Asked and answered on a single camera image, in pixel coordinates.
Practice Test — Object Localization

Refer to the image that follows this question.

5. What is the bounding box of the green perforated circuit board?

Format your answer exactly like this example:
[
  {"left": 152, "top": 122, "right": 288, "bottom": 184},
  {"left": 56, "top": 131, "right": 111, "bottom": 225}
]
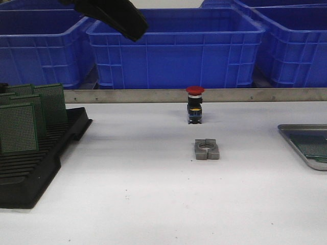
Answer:
[{"left": 290, "top": 134, "right": 326, "bottom": 163}]

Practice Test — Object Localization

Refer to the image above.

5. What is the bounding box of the grey metal clamp block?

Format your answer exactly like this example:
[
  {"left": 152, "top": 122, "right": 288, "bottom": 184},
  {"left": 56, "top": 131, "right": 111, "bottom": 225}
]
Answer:
[{"left": 194, "top": 139, "right": 220, "bottom": 160}]

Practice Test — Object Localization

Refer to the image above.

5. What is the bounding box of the blue crate back right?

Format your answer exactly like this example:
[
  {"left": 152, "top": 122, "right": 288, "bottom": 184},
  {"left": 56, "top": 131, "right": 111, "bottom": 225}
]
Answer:
[{"left": 200, "top": 0, "right": 327, "bottom": 11}]

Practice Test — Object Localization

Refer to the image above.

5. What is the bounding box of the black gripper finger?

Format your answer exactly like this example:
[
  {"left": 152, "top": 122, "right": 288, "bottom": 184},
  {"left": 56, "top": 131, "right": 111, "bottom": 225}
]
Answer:
[{"left": 60, "top": 0, "right": 149, "bottom": 42}]

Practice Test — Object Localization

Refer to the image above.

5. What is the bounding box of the black slotted board rack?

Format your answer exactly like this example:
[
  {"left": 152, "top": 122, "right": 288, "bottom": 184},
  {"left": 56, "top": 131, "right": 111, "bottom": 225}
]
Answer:
[{"left": 1, "top": 107, "right": 92, "bottom": 209}]

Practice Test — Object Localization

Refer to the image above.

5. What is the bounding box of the blue plastic crate left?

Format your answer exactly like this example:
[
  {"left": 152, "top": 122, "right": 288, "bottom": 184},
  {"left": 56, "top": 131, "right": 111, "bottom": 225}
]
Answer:
[{"left": 1, "top": 10, "right": 95, "bottom": 89}]

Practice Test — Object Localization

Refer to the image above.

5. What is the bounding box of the red emergency stop button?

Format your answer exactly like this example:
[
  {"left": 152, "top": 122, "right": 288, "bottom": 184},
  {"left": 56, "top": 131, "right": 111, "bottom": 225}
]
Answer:
[{"left": 186, "top": 86, "right": 205, "bottom": 124}]

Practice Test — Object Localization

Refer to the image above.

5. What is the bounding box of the blue plastic crate right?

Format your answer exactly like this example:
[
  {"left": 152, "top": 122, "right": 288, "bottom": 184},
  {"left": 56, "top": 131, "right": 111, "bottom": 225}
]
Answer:
[{"left": 252, "top": 6, "right": 326, "bottom": 88}]

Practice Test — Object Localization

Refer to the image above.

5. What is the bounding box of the green circuit board far left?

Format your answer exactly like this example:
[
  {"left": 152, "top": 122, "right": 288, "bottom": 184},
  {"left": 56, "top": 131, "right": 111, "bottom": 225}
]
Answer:
[{"left": 0, "top": 92, "right": 17, "bottom": 106}]

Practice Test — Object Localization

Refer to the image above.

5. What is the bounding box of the blue plastic crate centre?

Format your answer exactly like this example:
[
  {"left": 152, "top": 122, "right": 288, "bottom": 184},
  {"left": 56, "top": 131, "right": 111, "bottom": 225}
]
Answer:
[{"left": 87, "top": 8, "right": 264, "bottom": 89}]

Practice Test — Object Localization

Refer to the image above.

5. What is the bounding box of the metal table edge rail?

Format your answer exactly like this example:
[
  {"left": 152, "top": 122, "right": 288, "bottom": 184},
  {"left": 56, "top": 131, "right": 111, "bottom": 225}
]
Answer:
[{"left": 64, "top": 88, "right": 326, "bottom": 104}]

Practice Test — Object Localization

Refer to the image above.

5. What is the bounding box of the silver metal tray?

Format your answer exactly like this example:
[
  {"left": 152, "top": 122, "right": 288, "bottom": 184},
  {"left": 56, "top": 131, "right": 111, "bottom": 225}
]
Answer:
[{"left": 278, "top": 124, "right": 326, "bottom": 171}]

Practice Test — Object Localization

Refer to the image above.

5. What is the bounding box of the green circuit board rear left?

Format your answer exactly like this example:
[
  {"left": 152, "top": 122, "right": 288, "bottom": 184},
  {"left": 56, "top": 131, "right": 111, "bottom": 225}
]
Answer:
[{"left": 5, "top": 84, "right": 34, "bottom": 95}]

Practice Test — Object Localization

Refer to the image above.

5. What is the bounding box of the blue plastic crate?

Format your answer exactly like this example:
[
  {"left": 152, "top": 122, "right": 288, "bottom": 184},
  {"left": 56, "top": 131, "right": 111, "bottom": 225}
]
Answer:
[
  {"left": 252, "top": 6, "right": 326, "bottom": 88},
  {"left": 87, "top": 8, "right": 264, "bottom": 89},
  {"left": 1, "top": 10, "right": 95, "bottom": 89}
]

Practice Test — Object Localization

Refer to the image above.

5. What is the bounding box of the blue crate back left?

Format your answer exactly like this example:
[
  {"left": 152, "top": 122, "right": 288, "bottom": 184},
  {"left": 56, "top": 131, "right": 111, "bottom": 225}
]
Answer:
[{"left": 1, "top": 0, "right": 75, "bottom": 11}]

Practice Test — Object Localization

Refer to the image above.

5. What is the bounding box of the green circuit board rear right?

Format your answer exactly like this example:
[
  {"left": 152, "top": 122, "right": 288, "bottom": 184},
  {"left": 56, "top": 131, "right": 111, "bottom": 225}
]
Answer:
[{"left": 34, "top": 83, "right": 67, "bottom": 125}]

